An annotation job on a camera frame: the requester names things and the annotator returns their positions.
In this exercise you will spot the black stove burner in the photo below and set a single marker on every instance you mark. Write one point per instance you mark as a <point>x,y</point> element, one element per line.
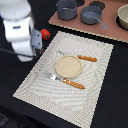
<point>98,4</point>

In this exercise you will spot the grey cooking pot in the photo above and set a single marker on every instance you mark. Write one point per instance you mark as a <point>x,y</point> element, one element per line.
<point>66,9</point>

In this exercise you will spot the pink toy stove board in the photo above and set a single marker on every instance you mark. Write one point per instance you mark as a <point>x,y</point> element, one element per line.
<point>109,16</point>

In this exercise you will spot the beige round plate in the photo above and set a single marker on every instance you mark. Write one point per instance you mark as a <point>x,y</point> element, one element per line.
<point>68,66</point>

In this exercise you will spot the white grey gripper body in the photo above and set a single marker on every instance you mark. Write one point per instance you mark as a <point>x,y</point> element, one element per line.
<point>24,38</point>

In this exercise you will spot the grey frying pan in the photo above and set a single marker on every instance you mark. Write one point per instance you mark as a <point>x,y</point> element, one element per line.
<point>92,15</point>

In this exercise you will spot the beige bowl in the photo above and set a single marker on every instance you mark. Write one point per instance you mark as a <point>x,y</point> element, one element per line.
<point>123,16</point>

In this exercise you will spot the red toy tomato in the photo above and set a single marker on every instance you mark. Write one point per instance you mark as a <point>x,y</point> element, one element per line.
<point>45,34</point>

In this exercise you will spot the fork with orange handle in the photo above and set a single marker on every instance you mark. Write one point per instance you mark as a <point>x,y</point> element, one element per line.
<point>69,82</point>

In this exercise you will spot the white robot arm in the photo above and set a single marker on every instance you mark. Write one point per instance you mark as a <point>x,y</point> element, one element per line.
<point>15,10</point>

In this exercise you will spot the knife with orange handle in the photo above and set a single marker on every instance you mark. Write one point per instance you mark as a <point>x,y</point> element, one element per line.
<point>79,56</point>

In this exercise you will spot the beige woven placemat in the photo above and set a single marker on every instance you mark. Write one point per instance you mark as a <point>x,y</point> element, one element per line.
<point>67,79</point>

